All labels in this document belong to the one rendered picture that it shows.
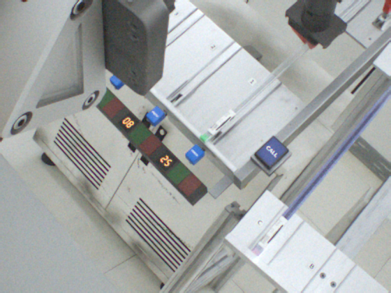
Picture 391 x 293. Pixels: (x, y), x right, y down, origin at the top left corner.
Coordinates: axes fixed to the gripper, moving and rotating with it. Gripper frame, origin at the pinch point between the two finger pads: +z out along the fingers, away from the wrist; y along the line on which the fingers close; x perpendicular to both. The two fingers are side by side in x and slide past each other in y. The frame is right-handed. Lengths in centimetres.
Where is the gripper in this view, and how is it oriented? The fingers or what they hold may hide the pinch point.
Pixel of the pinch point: (310, 42)
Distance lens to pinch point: 122.8
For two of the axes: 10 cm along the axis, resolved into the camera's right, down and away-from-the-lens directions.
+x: -7.2, 6.6, -1.9
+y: -6.9, -6.7, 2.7
